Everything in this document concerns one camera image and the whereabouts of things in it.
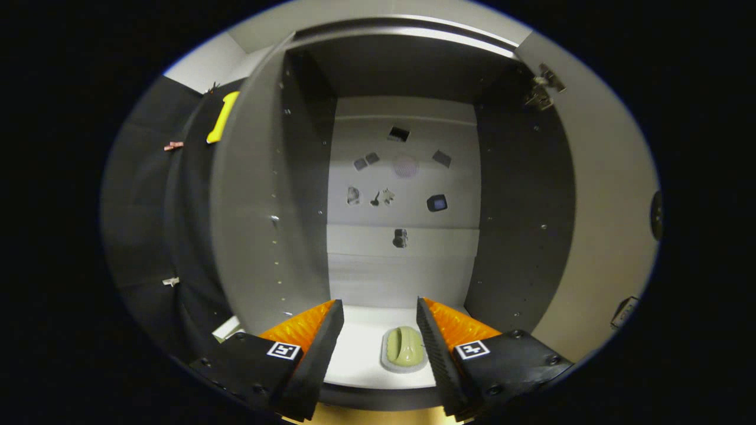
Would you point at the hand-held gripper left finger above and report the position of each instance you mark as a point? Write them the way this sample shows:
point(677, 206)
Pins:
point(316, 360)

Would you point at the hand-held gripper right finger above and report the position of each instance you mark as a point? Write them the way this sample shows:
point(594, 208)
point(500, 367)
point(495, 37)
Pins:
point(440, 366)

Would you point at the pale green rounded object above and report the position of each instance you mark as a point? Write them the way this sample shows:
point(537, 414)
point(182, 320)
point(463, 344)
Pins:
point(403, 348)

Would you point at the beige cabinet door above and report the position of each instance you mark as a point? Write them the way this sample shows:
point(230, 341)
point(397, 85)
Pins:
point(608, 177)

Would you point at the dark grey cabinet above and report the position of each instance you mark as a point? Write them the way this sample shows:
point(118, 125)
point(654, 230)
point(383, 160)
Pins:
point(283, 206)

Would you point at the white clothes peg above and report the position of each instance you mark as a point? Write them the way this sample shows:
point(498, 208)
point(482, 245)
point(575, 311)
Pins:
point(170, 281)

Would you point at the black backdrop cloth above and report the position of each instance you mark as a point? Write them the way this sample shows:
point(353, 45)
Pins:
point(142, 206)

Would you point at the pink clothes peg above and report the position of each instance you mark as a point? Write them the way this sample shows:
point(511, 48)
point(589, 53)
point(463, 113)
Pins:
point(173, 146)

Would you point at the black binder clip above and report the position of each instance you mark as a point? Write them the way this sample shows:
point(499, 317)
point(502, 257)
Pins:
point(213, 88)

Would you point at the metal door hinge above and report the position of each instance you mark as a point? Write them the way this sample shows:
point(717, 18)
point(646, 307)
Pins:
point(543, 85)

